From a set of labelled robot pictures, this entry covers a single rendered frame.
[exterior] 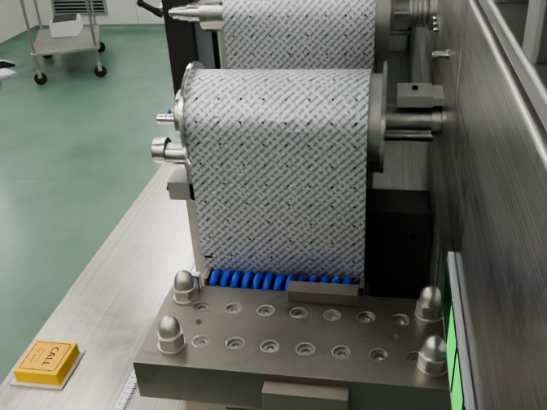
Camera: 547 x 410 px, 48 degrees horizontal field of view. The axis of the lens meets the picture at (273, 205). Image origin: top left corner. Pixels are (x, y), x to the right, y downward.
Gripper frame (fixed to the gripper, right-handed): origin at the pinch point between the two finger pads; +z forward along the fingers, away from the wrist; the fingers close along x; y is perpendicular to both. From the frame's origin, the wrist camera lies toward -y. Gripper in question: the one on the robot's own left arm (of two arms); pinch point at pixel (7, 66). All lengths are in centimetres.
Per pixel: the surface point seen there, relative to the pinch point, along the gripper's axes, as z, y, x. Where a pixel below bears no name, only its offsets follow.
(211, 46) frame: 37.8, -1.2, 9.2
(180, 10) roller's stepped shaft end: 29.0, -13.5, 20.7
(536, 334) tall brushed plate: 20, -29, 109
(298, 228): 32, 4, 62
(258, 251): 27, 9, 59
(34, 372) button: -7, 24, 54
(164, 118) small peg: 19, -8, 47
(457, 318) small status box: 30, -11, 95
